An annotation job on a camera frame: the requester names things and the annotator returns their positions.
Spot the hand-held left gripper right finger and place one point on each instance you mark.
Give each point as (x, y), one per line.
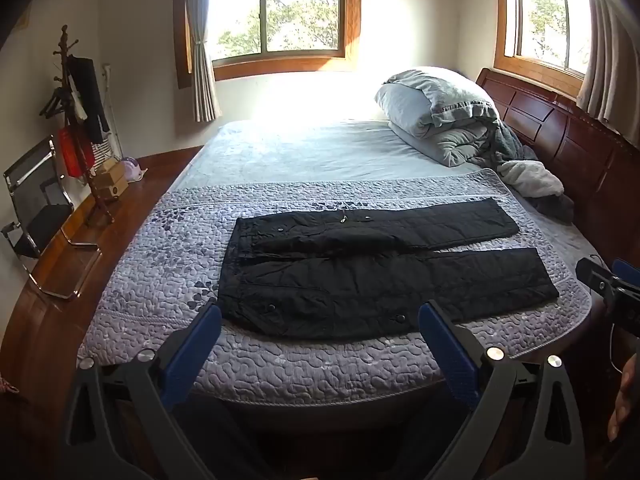
(445, 345)

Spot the purple quilted blanket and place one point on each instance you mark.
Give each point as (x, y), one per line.
(165, 270)

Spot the beige curtain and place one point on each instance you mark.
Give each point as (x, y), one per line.
(202, 70)
(607, 60)

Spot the light blue pillow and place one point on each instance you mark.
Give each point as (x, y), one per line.
(425, 95)

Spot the wooden bed headboard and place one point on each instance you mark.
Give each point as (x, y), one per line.
(575, 145)

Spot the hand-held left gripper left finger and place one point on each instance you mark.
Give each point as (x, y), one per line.
(200, 340)

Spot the person's right hand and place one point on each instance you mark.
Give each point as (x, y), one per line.
(625, 400)

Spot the black hanging garment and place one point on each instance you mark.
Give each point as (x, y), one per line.
(90, 95)

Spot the black chrome frame chair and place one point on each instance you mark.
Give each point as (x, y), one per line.
(35, 200)

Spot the grey white fleece blanket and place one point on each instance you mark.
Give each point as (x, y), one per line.
(532, 177)

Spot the grey bed sheet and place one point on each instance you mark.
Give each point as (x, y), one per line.
(320, 150)

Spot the small pink white appliance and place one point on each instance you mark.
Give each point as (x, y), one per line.
(134, 170)

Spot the black pants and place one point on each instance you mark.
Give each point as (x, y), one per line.
(360, 280)

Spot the wide wooden frame window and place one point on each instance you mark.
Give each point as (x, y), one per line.
(280, 10)

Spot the wooden coat rack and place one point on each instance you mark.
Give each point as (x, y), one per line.
(95, 195)

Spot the red bag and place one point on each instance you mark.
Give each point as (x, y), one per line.
(75, 152)

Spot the cardboard box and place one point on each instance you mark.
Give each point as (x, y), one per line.
(111, 182)

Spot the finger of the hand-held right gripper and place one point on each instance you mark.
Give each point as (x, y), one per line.
(592, 272)
(625, 267)

